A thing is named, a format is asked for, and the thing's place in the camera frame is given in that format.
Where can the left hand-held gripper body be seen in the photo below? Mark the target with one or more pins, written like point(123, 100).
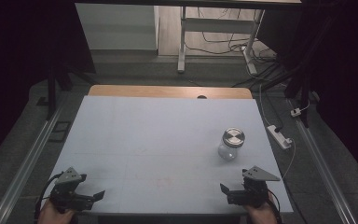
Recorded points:
point(65, 189)

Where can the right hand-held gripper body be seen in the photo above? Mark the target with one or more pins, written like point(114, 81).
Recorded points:
point(254, 189)

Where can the clear glass jar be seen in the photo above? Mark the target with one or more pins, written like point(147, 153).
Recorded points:
point(227, 151)

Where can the round metal jar lid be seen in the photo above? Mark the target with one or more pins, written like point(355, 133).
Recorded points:
point(233, 137)

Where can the person's right hand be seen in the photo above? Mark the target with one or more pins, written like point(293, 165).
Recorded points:
point(262, 215)

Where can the person's left hand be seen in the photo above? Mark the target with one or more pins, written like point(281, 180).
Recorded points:
point(54, 217)

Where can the white power strip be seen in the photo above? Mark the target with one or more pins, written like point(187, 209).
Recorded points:
point(279, 136)

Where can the white table mat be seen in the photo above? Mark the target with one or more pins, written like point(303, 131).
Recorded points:
point(155, 137)

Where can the small white adapter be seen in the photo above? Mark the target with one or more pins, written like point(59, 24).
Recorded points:
point(296, 112)

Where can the black metal stand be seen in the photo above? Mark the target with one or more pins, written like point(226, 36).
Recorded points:
point(52, 90)

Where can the wooden table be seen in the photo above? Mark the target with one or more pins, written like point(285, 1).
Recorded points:
point(155, 91)

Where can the black curtain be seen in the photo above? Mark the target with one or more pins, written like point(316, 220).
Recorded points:
point(18, 62)
point(338, 77)

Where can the aluminium floor rail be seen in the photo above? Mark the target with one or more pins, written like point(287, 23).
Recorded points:
point(323, 168)
point(28, 165)

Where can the black flat floor frame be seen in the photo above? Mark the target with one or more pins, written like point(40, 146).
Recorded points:
point(60, 131)

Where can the white desk frame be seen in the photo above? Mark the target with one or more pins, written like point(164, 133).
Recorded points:
point(217, 25)

